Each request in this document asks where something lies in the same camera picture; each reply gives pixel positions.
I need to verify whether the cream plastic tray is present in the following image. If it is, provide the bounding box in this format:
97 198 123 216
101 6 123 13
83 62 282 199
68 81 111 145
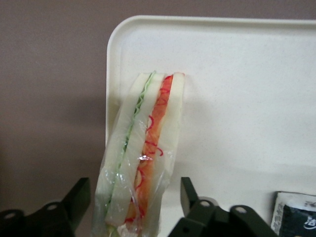
106 15 316 237

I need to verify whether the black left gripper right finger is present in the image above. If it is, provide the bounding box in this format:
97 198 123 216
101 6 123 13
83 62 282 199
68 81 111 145
167 176 280 237

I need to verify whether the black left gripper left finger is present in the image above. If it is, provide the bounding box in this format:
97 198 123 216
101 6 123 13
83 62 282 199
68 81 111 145
0 177 91 237

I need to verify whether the triangle sandwich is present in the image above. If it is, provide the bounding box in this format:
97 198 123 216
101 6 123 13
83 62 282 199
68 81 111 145
90 70 187 237

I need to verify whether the small black snack packet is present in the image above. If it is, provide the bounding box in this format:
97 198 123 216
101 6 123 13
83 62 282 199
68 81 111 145
270 191 316 237

